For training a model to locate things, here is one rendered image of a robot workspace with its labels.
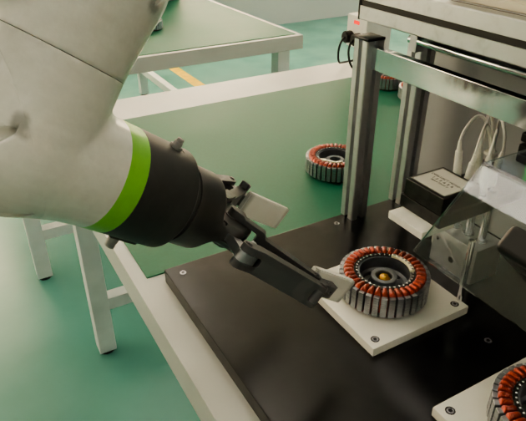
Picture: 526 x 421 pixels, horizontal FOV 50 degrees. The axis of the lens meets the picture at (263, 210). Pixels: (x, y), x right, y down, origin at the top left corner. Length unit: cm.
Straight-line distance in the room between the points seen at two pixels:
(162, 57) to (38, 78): 154
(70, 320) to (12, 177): 159
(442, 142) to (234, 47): 119
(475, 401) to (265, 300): 27
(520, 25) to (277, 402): 46
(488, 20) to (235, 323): 44
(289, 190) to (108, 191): 63
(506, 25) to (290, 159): 59
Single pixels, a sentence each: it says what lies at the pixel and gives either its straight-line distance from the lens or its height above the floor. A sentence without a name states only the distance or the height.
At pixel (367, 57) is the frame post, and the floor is 103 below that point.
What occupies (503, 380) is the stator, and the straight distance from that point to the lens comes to 61.
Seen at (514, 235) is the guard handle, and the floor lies 106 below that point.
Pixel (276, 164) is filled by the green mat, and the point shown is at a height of 75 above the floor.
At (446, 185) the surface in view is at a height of 92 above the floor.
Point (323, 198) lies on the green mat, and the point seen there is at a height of 75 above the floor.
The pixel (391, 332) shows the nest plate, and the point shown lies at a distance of 69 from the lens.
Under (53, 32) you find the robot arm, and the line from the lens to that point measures 39.
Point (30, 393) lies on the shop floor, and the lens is 178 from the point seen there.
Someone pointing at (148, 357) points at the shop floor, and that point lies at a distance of 178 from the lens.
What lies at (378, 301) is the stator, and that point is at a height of 81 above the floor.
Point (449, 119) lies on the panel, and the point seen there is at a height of 91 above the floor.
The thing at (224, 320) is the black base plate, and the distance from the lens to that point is 71.
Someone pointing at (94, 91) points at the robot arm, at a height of 112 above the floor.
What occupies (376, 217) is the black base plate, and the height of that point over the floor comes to 77.
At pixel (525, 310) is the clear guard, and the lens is 38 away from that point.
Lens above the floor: 124
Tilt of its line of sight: 30 degrees down
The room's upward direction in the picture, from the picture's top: straight up
